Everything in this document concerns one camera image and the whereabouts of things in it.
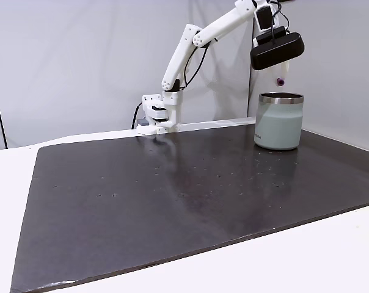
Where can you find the pale green steel cup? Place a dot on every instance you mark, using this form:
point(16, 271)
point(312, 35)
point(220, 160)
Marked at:
point(277, 128)

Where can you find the small grey connector box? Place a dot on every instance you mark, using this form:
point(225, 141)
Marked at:
point(142, 122)

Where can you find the black table mat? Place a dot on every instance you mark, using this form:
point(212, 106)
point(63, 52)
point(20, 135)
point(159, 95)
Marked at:
point(172, 207)

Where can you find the black oval camera box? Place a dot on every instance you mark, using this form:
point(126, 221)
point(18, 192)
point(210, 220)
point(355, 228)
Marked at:
point(276, 53)

